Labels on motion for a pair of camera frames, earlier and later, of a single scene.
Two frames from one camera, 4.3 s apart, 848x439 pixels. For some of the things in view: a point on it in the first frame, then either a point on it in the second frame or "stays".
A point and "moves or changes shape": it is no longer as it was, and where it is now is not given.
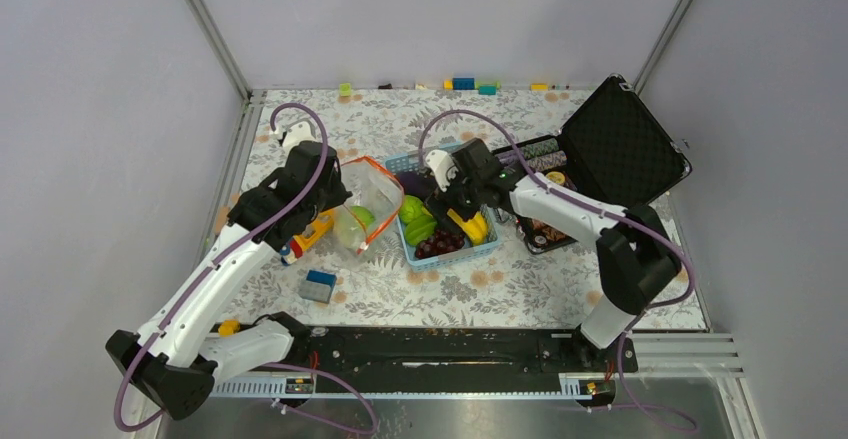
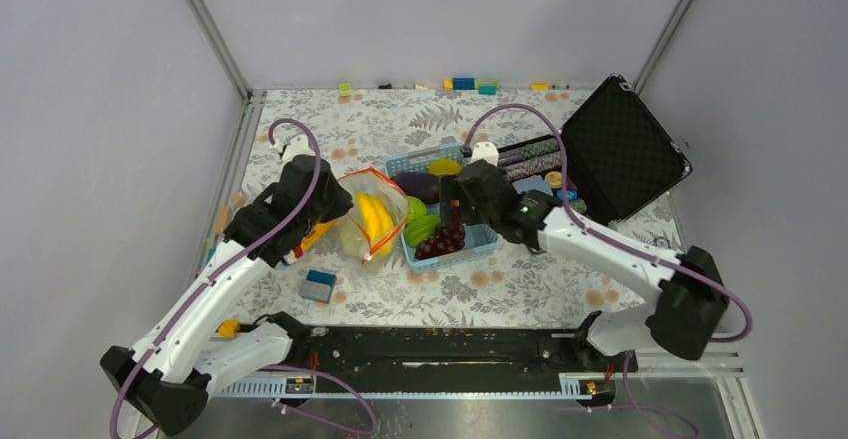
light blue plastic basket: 426,263 stays
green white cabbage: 366,216 to 353,240
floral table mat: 386,288 stays
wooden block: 222,218 stays
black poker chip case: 613,149 stays
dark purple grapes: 442,241 stays
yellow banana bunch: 475,227 to 378,221
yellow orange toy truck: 304,239 stays
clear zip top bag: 377,196 moves or changes shape
